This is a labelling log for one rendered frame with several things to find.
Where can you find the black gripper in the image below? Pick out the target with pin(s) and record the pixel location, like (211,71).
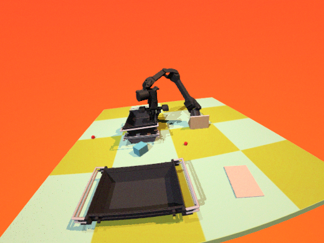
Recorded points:
(153,105)

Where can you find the pink flat rectangular panel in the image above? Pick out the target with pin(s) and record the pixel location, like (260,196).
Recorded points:
(243,183)

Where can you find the small teal block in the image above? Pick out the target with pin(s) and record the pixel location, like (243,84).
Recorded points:
(140,148)

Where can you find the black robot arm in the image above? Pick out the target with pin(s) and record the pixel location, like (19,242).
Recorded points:
(150,93)

